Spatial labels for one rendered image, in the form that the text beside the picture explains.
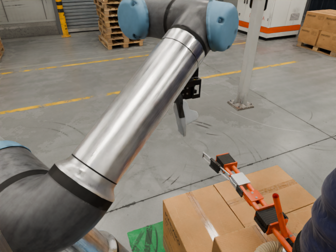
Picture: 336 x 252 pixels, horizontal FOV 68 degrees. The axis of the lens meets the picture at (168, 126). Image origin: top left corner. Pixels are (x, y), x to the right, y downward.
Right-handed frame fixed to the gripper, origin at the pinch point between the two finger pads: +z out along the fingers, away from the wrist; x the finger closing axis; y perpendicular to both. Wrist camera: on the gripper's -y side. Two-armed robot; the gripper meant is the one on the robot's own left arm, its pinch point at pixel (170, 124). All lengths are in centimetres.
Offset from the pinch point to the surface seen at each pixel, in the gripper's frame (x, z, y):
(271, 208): -12, 43, 39
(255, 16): 224, 17, 224
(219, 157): 23, 42, 38
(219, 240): -7, 58, 19
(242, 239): -11, 58, 28
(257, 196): -4, 43, 39
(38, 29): 880, 133, -68
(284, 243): -25, 44, 33
